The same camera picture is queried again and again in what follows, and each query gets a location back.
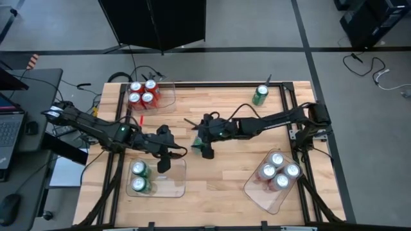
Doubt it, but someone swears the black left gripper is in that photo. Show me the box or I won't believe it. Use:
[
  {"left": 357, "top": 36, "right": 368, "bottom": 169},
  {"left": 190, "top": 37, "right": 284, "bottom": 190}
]
[{"left": 132, "top": 132, "right": 179, "bottom": 175}]

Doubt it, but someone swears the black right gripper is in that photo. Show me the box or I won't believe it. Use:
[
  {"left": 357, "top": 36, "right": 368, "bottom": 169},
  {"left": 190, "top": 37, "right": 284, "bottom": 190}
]
[{"left": 183, "top": 117, "right": 241, "bottom": 160}]

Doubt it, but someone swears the clear plastic bin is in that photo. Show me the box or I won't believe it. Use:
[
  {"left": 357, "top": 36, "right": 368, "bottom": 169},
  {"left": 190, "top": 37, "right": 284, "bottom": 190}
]
[
  {"left": 127, "top": 80, "right": 177, "bottom": 116},
  {"left": 125, "top": 156, "right": 188, "bottom": 199},
  {"left": 243, "top": 148, "right": 304, "bottom": 215}
]

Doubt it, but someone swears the red Fanta can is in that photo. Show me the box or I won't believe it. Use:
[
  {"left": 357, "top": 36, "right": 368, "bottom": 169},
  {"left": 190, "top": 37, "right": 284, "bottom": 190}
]
[
  {"left": 143, "top": 79, "right": 161, "bottom": 97},
  {"left": 141, "top": 92, "right": 158, "bottom": 110},
  {"left": 127, "top": 92, "right": 143, "bottom": 110},
  {"left": 129, "top": 81, "right": 144, "bottom": 96}
]

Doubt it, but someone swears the pink white Spindrift can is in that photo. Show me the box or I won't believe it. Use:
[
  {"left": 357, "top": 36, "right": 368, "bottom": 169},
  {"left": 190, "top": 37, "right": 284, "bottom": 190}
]
[
  {"left": 268, "top": 151, "right": 285, "bottom": 167},
  {"left": 256, "top": 162, "right": 277, "bottom": 182},
  {"left": 284, "top": 162, "right": 302, "bottom": 179},
  {"left": 268, "top": 173, "right": 291, "bottom": 193}
]

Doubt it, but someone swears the silver mounting plate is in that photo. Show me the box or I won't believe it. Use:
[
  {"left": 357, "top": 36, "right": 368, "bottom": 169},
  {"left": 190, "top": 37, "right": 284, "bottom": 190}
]
[{"left": 288, "top": 129, "right": 304, "bottom": 141}]

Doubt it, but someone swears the white board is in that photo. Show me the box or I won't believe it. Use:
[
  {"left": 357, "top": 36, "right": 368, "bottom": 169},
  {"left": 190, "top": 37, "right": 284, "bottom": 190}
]
[{"left": 49, "top": 157, "right": 87, "bottom": 188}]

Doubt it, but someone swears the black metal bar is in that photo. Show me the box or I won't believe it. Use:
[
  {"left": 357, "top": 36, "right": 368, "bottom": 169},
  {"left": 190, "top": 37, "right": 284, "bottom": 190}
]
[{"left": 43, "top": 133, "right": 89, "bottom": 166}]

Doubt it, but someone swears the black backdrop panel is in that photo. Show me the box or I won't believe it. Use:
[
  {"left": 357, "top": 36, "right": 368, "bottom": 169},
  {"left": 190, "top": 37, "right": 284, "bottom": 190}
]
[{"left": 98, "top": 0, "right": 207, "bottom": 55}]

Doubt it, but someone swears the small black desk device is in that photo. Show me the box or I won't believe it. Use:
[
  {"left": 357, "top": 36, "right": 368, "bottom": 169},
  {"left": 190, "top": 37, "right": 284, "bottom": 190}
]
[{"left": 24, "top": 121, "right": 40, "bottom": 136}]

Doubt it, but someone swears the dark grey desk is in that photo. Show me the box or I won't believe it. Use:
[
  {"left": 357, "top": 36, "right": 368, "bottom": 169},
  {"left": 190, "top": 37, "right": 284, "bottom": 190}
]
[{"left": 0, "top": 67, "right": 64, "bottom": 231}]

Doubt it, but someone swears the black laptop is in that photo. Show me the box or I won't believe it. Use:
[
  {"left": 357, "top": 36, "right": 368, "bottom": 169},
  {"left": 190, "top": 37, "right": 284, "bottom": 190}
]
[{"left": 0, "top": 92, "right": 26, "bottom": 171}]

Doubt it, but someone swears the black computer mouse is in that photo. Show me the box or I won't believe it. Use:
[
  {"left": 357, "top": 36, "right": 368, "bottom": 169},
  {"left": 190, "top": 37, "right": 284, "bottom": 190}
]
[{"left": 0, "top": 193, "right": 22, "bottom": 227}]

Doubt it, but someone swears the orange black striped marker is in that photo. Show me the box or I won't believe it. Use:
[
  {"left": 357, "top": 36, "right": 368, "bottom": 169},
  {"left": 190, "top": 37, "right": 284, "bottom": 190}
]
[{"left": 26, "top": 53, "right": 40, "bottom": 71}]

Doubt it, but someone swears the black computer tower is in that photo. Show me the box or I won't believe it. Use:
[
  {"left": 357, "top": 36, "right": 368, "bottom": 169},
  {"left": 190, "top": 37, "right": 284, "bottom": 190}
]
[{"left": 339, "top": 0, "right": 411, "bottom": 49}]

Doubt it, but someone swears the black stand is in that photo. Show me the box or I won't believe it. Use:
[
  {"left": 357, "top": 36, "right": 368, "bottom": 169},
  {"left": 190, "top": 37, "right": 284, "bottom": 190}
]
[{"left": 0, "top": 6, "right": 19, "bottom": 44}]

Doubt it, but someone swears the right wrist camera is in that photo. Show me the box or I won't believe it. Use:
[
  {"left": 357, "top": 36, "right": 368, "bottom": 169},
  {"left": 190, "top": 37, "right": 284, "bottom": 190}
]
[{"left": 202, "top": 112, "right": 222, "bottom": 124}]

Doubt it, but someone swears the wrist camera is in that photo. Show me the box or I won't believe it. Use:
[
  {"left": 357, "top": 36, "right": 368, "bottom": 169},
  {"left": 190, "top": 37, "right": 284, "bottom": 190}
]
[
  {"left": 156, "top": 124, "right": 173, "bottom": 138},
  {"left": 202, "top": 112, "right": 222, "bottom": 124}
]

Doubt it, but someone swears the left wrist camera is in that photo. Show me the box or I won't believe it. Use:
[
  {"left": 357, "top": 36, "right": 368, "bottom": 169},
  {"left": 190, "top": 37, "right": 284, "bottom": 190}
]
[{"left": 156, "top": 124, "right": 173, "bottom": 138}]

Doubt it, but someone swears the black camera cable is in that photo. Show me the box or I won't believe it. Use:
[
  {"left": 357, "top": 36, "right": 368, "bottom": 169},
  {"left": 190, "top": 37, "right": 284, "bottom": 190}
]
[{"left": 210, "top": 103, "right": 261, "bottom": 124}]

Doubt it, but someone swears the black coiled cable loop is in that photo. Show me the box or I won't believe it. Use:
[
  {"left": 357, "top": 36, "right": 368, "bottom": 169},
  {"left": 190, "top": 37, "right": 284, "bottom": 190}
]
[{"left": 107, "top": 71, "right": 133, "bottom": 83}]

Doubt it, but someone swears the black floor cable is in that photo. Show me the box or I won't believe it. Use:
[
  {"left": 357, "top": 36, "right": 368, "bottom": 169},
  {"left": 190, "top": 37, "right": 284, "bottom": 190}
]
[{"left": 342, "top": 53, "right": 386, "bottom": 85}]

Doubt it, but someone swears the white floor cable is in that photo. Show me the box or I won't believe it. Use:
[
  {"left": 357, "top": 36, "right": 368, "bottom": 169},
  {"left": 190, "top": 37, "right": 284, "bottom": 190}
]
[{"left": 374, "top": 69, "right": 411, "bottom": 92}]

